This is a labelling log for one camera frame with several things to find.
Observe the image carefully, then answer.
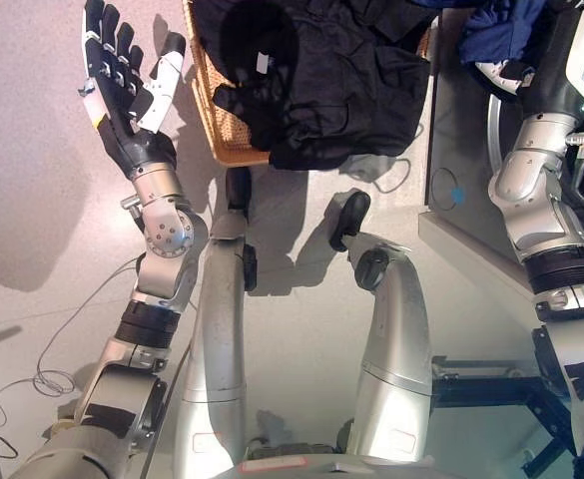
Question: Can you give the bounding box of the silver robot left leg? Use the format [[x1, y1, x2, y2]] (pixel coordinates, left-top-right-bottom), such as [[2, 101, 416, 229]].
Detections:
[[173, 165, 262, 466]]

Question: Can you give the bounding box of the wicker laundry basket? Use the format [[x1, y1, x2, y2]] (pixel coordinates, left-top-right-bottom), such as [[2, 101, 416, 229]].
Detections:
[[181, 0, 433, 169]]

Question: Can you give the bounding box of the black cloth garment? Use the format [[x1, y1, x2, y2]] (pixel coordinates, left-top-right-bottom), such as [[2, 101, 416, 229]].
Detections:
[[191, 0, 443, 172]]

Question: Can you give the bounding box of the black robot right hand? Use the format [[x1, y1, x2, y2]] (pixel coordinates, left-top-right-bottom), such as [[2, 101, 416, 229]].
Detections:
[[473, 0, 584, 121]]

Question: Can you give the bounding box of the blue cloth garment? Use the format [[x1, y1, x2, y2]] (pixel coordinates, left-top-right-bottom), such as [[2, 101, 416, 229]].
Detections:
[[458, 0, 563, 67]]

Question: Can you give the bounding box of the black metal stand frame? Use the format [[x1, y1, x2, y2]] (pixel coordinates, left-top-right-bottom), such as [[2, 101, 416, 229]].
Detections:
[[429, 323, 584, 476]]

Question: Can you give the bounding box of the thin grey floor cable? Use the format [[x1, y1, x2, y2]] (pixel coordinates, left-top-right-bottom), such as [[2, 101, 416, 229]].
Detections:
[[0, 252, 146, 461]]

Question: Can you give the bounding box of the grey washing machine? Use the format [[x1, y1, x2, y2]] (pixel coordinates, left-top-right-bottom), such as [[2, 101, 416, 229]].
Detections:
[[417, 13, 584, 301]]

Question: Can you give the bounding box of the silver robot leg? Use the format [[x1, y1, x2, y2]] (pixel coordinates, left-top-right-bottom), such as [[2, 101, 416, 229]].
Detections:
[[173, 165, 262, 466], [327, 189, 436, 461]]

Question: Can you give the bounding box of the silver robot right leg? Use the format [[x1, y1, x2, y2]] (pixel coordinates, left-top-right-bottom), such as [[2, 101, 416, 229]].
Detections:
[[327, 189, 436, 461]]

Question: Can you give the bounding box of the thin black floor cable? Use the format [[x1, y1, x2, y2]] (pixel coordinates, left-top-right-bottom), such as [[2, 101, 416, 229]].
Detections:
[[369, 119, 425, 195]]

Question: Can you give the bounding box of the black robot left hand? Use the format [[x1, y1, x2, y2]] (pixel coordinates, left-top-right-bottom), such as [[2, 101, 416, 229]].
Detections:
[[78, 0, 188, 182]]

